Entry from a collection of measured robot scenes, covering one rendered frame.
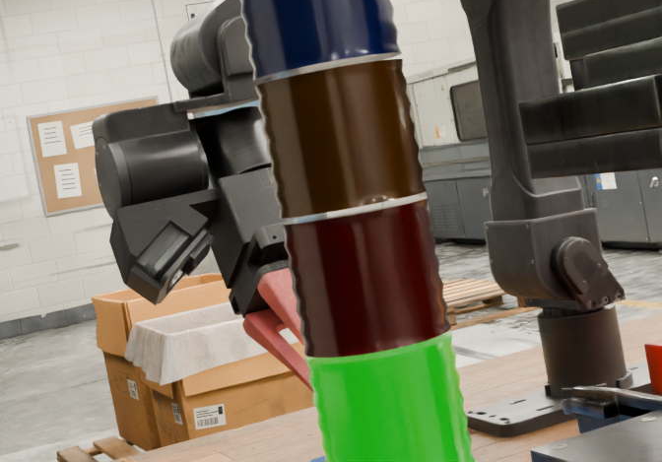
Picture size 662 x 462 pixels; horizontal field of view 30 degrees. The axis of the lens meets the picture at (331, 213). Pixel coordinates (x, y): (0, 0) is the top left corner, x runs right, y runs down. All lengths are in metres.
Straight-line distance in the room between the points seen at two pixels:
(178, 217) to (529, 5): 0.33
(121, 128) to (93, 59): 10.66
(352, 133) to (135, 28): 11.30
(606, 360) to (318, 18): 0.72
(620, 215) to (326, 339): 8.86
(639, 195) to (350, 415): 8.60
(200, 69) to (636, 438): 0.42
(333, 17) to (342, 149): 0.03
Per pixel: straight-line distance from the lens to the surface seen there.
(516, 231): 0.96
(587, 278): 0.95
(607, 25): 0.57
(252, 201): 0.81
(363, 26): 0.30
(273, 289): 0.78
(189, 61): 0.86
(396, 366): 0.30
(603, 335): 0.98
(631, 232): 9.07
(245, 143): 0.84
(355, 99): 0.29
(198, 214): 0.81
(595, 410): 0.65
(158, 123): 0.84
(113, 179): 0.83
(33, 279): 11.34
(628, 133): 0.51
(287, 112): 0.30
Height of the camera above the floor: 1.14
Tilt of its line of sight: 3 degrees down
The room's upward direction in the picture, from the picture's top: 10 degrees counter-clockwise
